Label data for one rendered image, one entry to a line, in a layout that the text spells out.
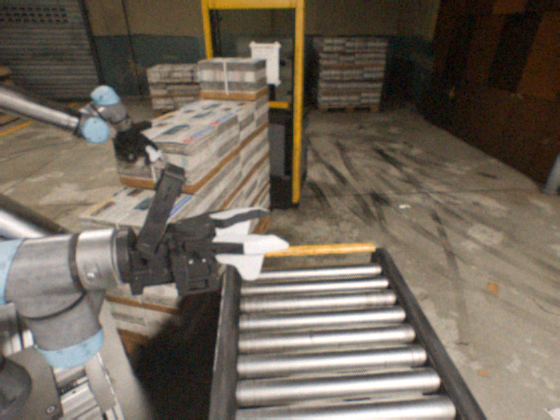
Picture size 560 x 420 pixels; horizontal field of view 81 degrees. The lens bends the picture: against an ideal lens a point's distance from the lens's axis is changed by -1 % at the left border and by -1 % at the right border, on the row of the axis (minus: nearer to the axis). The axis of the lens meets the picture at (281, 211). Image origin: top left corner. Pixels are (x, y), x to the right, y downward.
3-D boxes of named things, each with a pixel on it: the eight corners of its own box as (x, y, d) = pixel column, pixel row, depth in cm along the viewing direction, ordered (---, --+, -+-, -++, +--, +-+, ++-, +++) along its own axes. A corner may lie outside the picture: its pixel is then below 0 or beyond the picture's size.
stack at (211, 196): (123, 355, 169) (73, 215, 128) (215, 234, 268) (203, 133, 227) (192, 372, 161) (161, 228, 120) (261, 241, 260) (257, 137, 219)
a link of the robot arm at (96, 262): (89, 222, 44) (68, 250, 36) (125, 218, 45) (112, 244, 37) (102, 270, 47) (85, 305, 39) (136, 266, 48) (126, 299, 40)
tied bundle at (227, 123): (155, 163, 178) (147, 120, 166) (183, 147, 202) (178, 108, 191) (220, 170, 169) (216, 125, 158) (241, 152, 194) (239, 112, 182)
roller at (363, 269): (239, 277, 109) (238, 265, 107) (378, 270, 112) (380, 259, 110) (238, 288, 105) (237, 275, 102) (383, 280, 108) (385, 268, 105)
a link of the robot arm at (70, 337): (116, 309, 55) (98, 257, 50) (101, 368, 46) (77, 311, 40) (64, 318, 54) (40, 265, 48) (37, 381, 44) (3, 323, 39)
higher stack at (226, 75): (215, 235, 267) (195, 60, 204) (229, 217, 293) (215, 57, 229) (260, 242, 259) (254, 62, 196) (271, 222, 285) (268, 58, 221)
